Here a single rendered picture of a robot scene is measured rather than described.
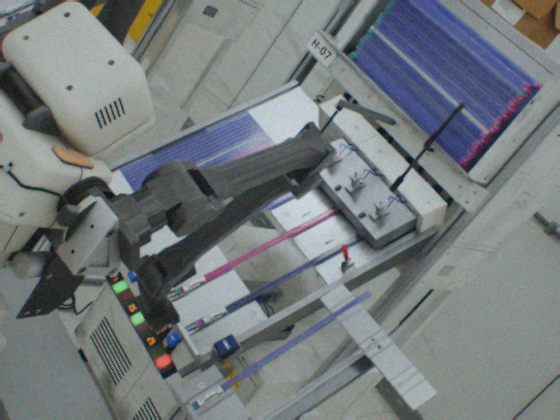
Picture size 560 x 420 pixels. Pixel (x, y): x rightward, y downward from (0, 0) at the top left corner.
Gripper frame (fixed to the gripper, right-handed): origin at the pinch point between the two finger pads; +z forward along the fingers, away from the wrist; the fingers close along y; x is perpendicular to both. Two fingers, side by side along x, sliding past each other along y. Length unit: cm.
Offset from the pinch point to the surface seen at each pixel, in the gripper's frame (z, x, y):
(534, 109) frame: -29, -97, -11
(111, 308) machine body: 62, 2, 53
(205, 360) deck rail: 7.9, -5.9, -8.7
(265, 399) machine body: 47, -22, -8
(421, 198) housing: -1, -75, -2
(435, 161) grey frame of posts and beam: -7, -82, 3
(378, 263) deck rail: 6, -56, -9
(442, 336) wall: 159, -133, 22
